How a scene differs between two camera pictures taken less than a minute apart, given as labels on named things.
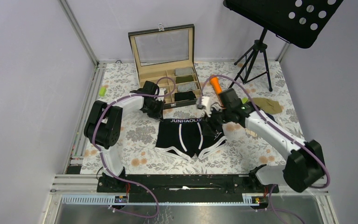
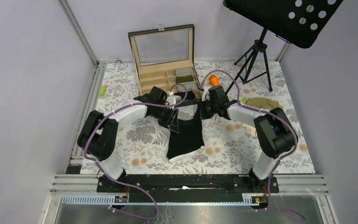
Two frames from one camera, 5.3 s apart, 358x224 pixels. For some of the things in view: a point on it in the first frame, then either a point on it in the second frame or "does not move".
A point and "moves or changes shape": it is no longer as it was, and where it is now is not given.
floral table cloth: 261,86 does not move
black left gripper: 157,115 -> 172,124
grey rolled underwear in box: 183,71 does not move
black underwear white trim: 185,136 moves or changes shape
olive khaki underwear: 268,106 does not move
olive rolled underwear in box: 184,79 does not move
